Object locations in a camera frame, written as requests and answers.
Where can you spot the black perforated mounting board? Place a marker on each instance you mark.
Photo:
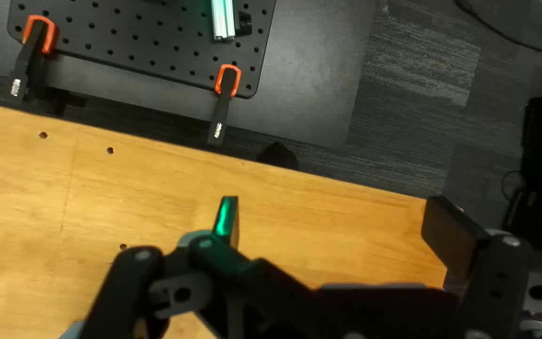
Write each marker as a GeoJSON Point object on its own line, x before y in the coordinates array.
{"type": "Point", "coordinates": [127, 38]}

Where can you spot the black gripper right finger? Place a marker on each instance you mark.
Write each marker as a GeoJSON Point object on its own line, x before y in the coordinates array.
{"type": "Point", "coordinates": [471, 264]}

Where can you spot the orange black spring clamp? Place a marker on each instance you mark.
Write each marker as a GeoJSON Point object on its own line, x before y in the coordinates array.
{"type": "Point", "coordinates": [33, 53]}
{"type": "Point", "coordinates": [223, 106]}

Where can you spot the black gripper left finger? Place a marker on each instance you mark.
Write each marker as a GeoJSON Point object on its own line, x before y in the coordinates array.
{"type": "Point", "coordinates": [227, 217]}

